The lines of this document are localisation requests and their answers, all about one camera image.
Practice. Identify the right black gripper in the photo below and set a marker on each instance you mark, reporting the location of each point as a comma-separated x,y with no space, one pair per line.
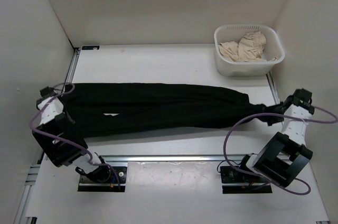
268,109

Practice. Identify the aluminium front rail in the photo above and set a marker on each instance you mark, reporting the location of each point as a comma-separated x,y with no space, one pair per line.
162,158

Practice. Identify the beige garment in basket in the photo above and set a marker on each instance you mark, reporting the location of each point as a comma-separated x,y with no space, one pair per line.
245,48

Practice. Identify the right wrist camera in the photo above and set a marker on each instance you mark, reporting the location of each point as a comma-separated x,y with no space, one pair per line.
300,98

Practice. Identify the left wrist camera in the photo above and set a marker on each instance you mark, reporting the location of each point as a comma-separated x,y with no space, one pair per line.
48,92

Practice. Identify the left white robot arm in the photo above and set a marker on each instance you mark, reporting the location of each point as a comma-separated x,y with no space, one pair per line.
57,134

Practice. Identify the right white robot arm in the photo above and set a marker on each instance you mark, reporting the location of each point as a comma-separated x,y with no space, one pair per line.
286,154

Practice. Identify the white plastic basket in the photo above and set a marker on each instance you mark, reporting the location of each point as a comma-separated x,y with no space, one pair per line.
248,49

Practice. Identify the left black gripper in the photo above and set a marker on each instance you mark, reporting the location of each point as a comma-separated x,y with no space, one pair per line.
68,117

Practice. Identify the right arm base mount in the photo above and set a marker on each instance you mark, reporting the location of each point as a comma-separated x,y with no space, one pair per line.
234,182

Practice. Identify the black trousers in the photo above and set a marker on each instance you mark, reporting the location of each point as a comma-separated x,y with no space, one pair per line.
103,109

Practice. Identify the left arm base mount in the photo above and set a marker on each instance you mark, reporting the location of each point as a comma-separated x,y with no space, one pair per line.
104,180

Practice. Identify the small dark label tag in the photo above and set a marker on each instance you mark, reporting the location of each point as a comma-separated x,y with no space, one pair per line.
90,47

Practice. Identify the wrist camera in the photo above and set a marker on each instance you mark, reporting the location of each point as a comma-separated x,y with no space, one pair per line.
300,98
48,92

